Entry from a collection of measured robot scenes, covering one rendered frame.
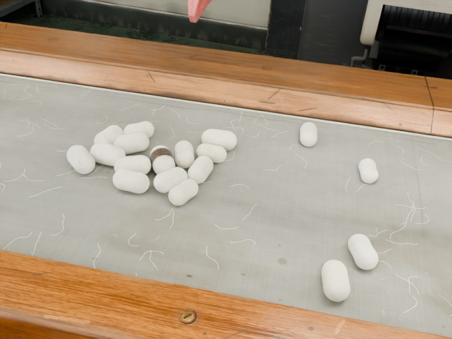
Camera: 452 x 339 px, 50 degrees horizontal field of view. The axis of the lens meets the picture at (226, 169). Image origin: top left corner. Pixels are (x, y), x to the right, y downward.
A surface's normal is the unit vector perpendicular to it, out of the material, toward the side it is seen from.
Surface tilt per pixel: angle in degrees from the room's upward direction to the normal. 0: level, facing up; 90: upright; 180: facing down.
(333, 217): 0
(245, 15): 89
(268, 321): 0
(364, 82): 0
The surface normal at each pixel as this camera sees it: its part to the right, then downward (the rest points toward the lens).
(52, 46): 0.05, -0.80
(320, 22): -0.29, 0.56
